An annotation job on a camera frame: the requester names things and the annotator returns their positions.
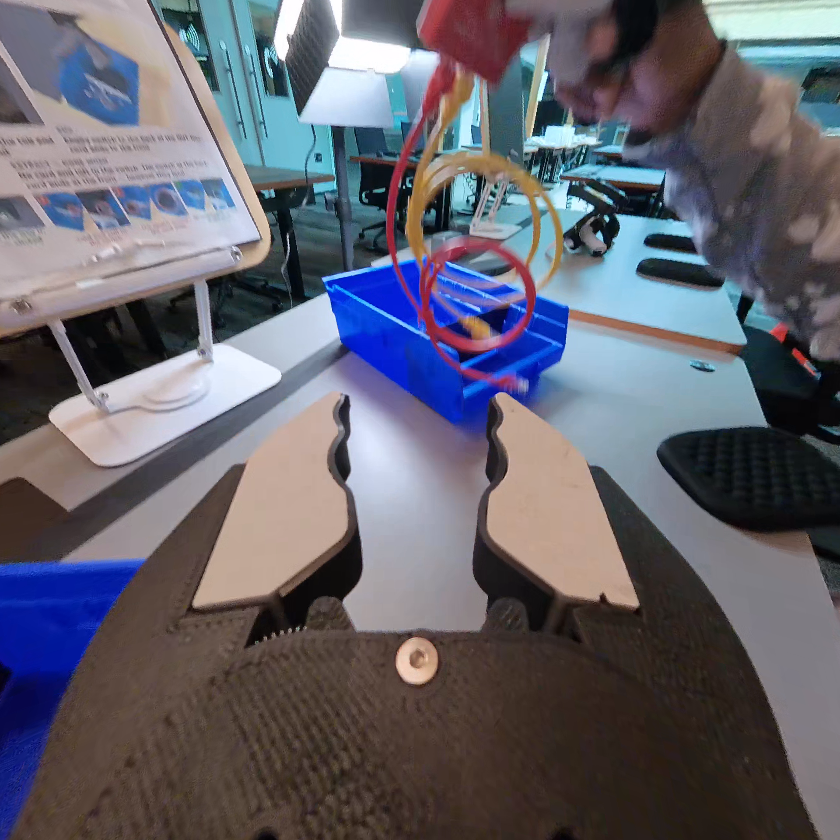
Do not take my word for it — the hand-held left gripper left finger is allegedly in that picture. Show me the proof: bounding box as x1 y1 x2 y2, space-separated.
192 393 363 613

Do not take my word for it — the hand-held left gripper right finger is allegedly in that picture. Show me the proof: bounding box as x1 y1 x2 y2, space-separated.
473 393 640 614

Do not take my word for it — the red ethernet switch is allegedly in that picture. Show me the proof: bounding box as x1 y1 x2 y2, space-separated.
416 0 535 84

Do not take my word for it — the blue plastic bin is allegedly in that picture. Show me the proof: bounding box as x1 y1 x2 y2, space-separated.
0 557 147 837
322 257 570 425

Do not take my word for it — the yellow ethernet cable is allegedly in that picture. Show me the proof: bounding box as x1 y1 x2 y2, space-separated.
406 65 565 341

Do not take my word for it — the red ethernet cable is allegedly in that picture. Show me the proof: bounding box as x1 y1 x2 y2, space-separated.
386 55 537 390

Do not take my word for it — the person's right forearm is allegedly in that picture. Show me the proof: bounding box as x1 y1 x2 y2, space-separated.
623 43 840 361

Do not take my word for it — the person's right hand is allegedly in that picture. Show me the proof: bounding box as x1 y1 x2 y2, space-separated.
555 23 723 141

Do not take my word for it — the black textured chair armrest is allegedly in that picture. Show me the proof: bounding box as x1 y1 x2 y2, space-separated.
657 427 840 534

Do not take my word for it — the white document stand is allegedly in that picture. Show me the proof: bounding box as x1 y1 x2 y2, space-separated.
467 174 525 240

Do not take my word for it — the black office chair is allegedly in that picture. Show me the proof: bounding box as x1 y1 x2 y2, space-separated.
739 291 840 447
357 127 397 253

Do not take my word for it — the studio light panel on stand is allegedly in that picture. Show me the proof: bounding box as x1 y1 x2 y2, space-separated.
285 0 413 271

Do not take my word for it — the brown office desk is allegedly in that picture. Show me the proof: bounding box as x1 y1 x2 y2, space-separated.
243 164 337 303

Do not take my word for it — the instruction sheet on stand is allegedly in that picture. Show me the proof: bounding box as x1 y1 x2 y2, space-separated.
0 0 283 468

